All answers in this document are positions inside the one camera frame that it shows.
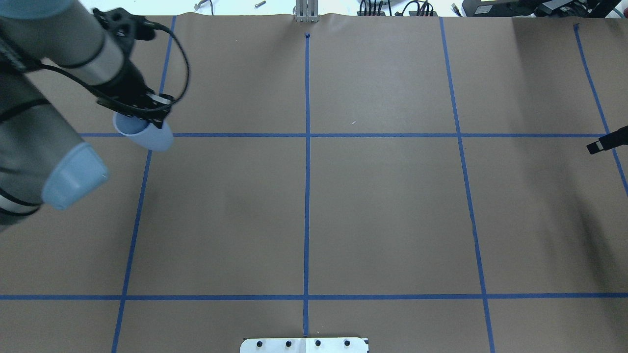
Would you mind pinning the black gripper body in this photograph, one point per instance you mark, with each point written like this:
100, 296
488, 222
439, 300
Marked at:
128, 83

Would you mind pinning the white camera pillar base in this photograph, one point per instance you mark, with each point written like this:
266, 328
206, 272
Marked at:
305, 345

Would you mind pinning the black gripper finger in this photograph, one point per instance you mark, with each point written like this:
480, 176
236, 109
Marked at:
609, 141

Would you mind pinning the aluminium frame post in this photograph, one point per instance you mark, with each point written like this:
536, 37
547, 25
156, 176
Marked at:
306, 11

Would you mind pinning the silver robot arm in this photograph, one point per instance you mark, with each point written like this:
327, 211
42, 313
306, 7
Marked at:
44, 160

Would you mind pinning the blue plastic cup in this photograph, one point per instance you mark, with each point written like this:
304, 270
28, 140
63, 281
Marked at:
144, 133

